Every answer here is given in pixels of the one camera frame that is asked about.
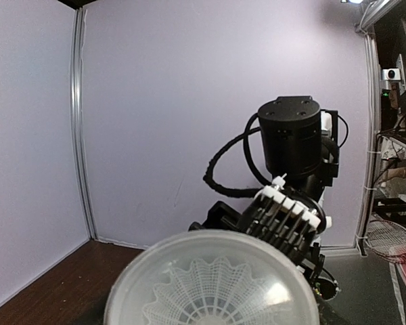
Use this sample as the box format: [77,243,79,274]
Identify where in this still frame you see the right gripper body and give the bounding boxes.
[189,189,340,300]

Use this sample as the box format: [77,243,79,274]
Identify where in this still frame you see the white shuttlecock tube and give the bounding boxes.
[104,230,319,324]

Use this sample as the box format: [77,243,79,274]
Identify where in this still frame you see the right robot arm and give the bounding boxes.
[191,96,343,300]

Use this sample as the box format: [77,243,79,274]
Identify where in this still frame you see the spare rackets on floor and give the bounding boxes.
[365,220,406,264]

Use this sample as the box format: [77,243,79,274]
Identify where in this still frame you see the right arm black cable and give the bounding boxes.
[202,114,348,199]

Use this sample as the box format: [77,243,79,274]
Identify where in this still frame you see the right aluminium corner post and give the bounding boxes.
[355,1,387,257]

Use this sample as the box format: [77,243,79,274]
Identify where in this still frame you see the aluminium corner post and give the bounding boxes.
[70,7,98,240]
[355,1,387,257]

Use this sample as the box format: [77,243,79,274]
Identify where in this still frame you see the left aluminium corner post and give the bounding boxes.
[70,7,98,240]

